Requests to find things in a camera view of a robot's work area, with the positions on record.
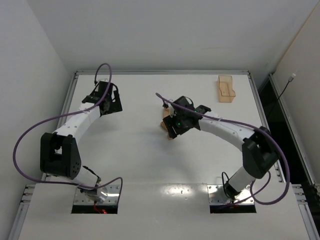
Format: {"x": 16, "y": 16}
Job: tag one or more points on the clear amber plastic bin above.
{"x": 226, "y": 93}

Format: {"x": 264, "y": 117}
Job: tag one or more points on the numbered wood cube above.
{"x": 169, "y": 137}

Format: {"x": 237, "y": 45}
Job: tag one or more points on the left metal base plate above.
{"x": 107, "y": 195}

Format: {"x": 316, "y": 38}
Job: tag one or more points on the dark grained wood block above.
{"x": 162, "y": 124}

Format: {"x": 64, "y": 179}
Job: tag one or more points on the long light wood block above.
{"x": 166, "y": 112}

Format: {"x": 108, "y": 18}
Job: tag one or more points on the aluminium table frame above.
{"x": 164, "y": 195}

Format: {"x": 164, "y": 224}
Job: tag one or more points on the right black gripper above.
{"x": 171, "y": 125}

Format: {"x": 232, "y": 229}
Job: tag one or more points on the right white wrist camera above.
{"x": 171, "y": 109}

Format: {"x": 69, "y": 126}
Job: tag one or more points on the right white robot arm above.
{"x": 258, "y": 150}

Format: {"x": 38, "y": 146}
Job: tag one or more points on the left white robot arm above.
{"x": 59, "y": 153}

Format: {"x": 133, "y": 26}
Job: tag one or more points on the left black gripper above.
{"x": 115, "y": 100}

